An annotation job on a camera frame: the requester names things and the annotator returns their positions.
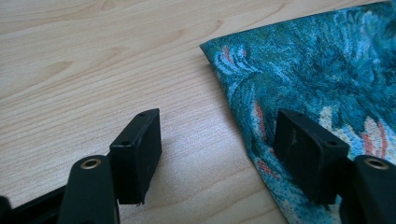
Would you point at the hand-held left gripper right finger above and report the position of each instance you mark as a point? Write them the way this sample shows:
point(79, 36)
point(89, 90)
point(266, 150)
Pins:
point(308, 155)

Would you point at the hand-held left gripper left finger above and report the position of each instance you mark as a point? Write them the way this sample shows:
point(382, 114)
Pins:
point(137, 158)

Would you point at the teal floral shirt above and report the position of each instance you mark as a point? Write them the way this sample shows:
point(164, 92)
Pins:
point(311, 71)

